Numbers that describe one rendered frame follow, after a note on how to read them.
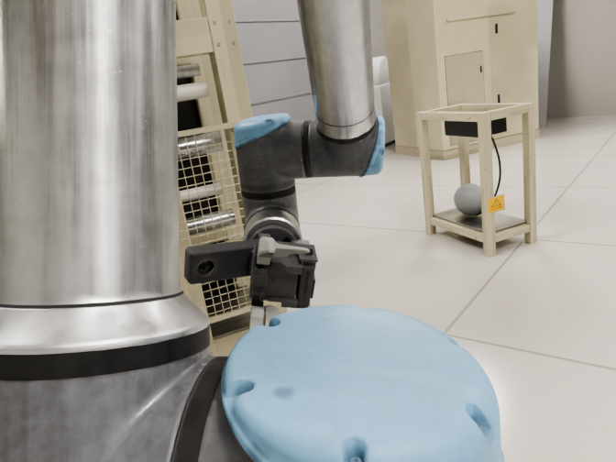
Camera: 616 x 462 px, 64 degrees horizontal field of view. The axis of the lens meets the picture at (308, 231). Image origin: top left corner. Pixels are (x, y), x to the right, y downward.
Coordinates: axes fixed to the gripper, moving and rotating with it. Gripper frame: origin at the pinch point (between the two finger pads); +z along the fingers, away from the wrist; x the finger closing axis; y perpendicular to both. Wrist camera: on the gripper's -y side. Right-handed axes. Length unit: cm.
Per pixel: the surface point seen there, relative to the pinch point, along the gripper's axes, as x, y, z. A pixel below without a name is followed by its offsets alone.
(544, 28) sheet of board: -98, 365, -636
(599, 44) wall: -89, 441, -629
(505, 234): 53, 142, -202
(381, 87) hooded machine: 5, 163, -649
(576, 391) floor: 64, 110, -78
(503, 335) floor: 69, 105, -118
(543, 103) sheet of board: -6, 375, -608
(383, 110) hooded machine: 35, 171, -646
